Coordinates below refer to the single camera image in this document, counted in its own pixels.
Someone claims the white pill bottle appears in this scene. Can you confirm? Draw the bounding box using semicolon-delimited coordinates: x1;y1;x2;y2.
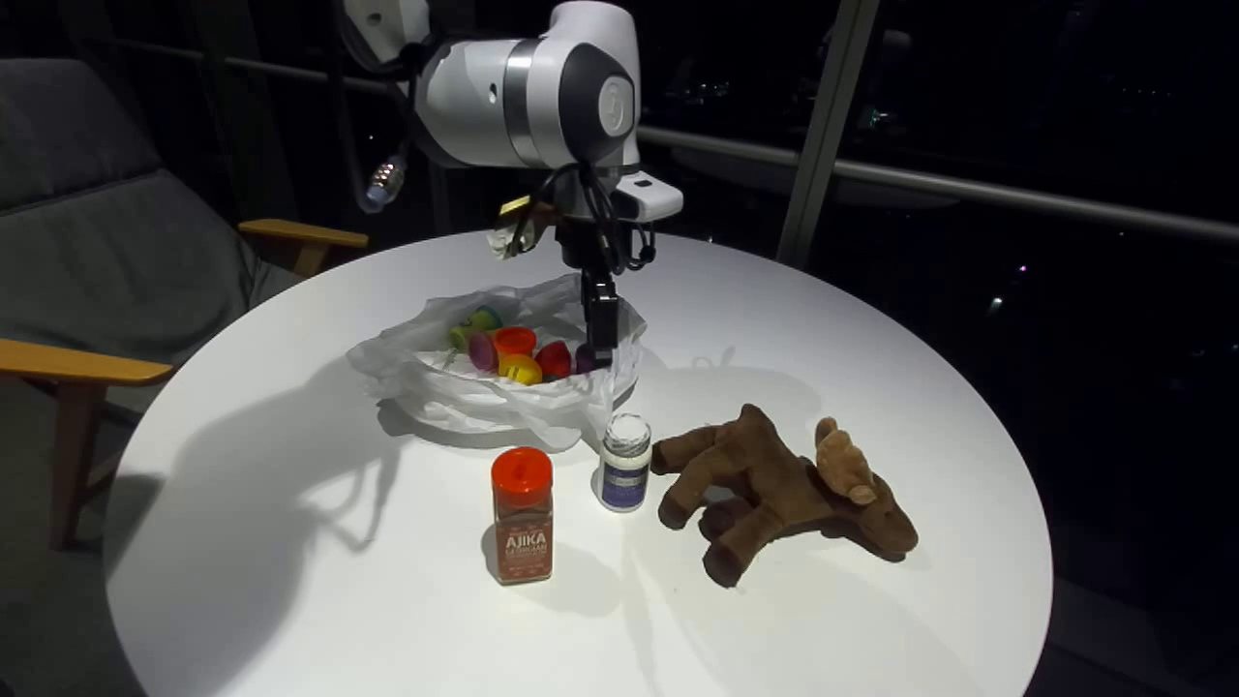
602;414;649;507

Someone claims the grey armchair with wooden arms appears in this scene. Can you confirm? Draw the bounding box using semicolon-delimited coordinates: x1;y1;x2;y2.
0;57;367;550

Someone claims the metal window railing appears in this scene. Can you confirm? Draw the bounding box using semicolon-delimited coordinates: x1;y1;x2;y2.
100;37;1239;242

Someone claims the vertical window frame post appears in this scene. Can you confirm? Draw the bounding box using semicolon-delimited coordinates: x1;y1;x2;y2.
780;0;882;264

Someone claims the brown plush moose toy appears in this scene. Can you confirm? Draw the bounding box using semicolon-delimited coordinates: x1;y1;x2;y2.
649;403;918;590

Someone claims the spice jar with orange lid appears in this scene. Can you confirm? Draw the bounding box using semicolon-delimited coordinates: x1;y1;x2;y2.
492;445;554;586

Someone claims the green play dough tub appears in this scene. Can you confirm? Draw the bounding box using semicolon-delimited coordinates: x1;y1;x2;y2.
449;307;502;347

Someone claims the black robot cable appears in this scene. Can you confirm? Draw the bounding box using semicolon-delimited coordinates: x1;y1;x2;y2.
320;24;418;217

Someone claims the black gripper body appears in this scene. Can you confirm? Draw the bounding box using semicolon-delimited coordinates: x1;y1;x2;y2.
554;214;660;298

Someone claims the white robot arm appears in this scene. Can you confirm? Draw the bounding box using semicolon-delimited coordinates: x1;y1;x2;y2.
328;0;686;368

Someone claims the pink lidded toy tub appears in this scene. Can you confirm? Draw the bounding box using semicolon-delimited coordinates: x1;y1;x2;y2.
469;333;498;372

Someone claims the orange toy cup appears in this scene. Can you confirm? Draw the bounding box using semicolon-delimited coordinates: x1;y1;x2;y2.
492;324;537;356

